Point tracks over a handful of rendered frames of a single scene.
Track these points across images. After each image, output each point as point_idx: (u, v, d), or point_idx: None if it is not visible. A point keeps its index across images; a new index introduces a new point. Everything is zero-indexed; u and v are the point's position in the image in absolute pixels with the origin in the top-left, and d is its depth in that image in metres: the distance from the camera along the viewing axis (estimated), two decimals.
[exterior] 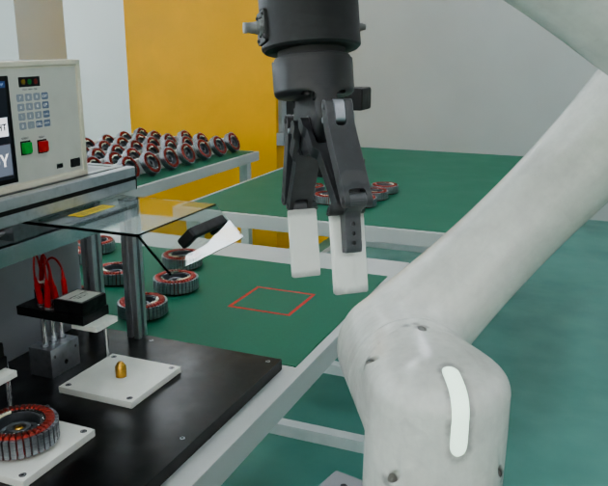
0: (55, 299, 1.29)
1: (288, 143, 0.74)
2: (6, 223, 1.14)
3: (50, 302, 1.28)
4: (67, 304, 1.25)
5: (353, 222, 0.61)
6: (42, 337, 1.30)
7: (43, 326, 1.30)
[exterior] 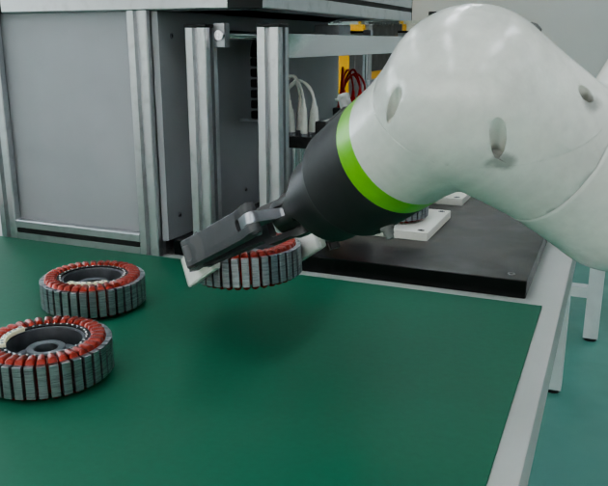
0: None
1: None
2: (355, 12, 1.15)
3: None
4: None
5: None
6: None
7: None
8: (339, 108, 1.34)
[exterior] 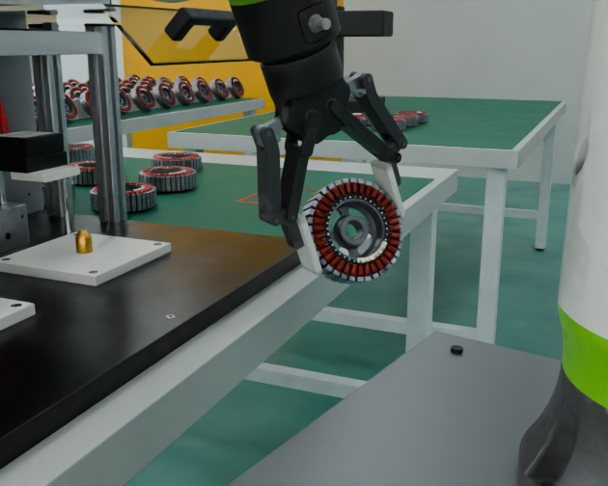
0: None
1: (279, 151, 0.70)
2: None
3: None
4: (3, 141, 0.86)
5: (390, 163, 0.80)
6: None
7: None
8: None
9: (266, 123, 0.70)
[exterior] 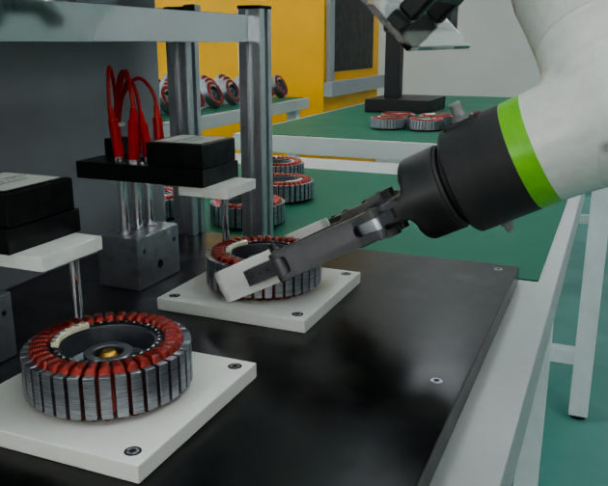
0: (146, 148, 0.72)
1: None
2: None
3: (139, 151, 0.71)
4: (171, 148, 0.69)
5: (270, 270, 0.63)
6: (122, 217, 0.74)
7: (124, 197, 0.73)
8: None
9: None
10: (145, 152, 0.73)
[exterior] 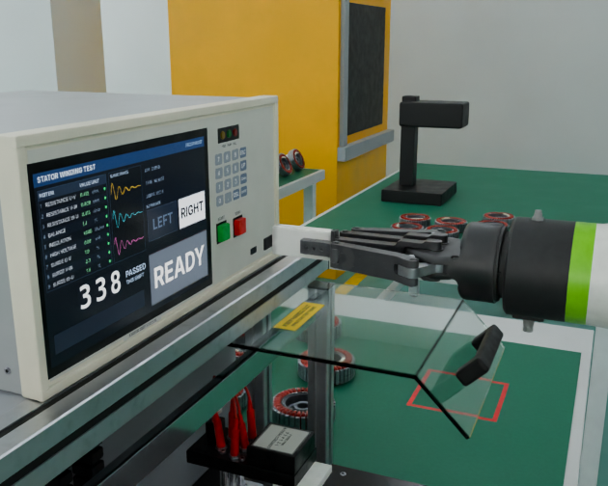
0: (243, 442, 0.90)
1: (399, 277, 0.69)
2: (207, 354, 0.74)
3: (238, 448, 0.89)
4: (268, 454, 0.86)
5: None
6: None
7: (226, 479, 0.90)
8: (213, 424, 0.93)
9: (421, 271, 0.66)
10: (242, 445, 0.90)
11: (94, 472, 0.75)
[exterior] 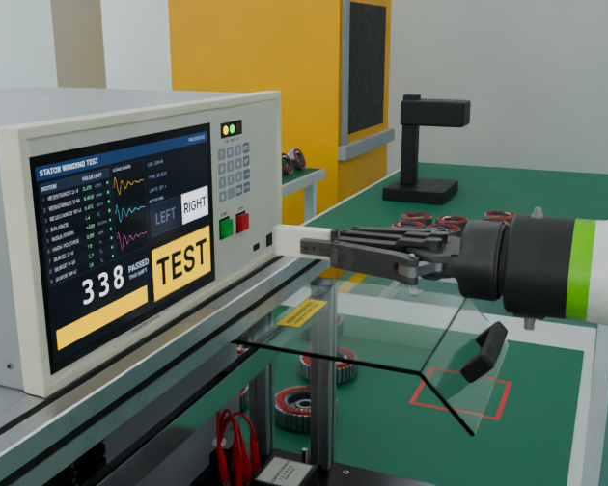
0: (247, 475, 0.90)
1: (399, 276, 0.69)
2: (210, 351, 0.74)
3: (242, 482, 0.89)
4: None
5: None
6: None
7: None
8: (217, 456, 0.94)
9: (421, 270, 0.66)
10: (246, 478, 0.91)
11: (96, 470, 0.75)
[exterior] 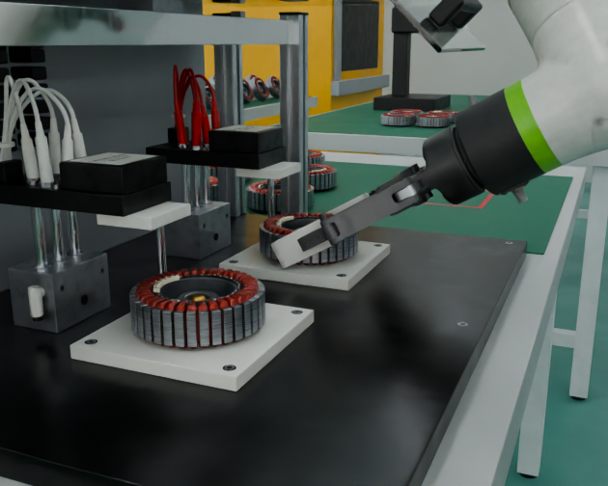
0: (207, 136, 0.84)
1: (396, 210, 0.72)
2: None
3: (201, 138, 0.83)
4: (231, 135, 0.80)
5: None
6: (184, 196, 0.85)
7: (187, 178, 0.85)
8: (176, 128, 0.87)
9: (415, 187, 0.71)
10: (206, 140, 0.84)
11: (37, 106, 0.70)
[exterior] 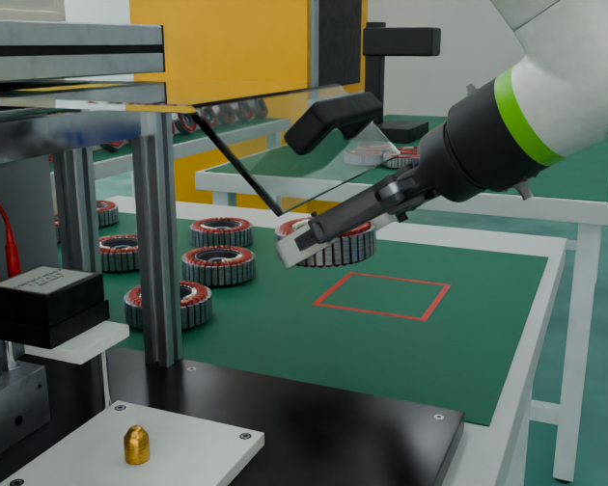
0: None
1: (384, 209, 0.69)
2: None
3: None
4: (13, 297, 0.54)
5: None
6: None
7: None
8: None
9: (401, 184, 0.68)
10: None
11: None
